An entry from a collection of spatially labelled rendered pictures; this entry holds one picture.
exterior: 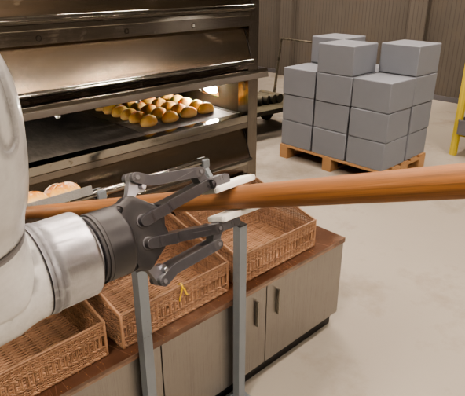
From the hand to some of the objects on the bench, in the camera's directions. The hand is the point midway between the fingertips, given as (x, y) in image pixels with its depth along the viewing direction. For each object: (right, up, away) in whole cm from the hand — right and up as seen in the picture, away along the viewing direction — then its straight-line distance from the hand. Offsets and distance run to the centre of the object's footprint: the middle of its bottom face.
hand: (232, 198), depth 65 cm
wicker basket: (-81, -59, +120) cm, 157 cm away
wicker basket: (+6, -26, +196) cm, 198 cm away
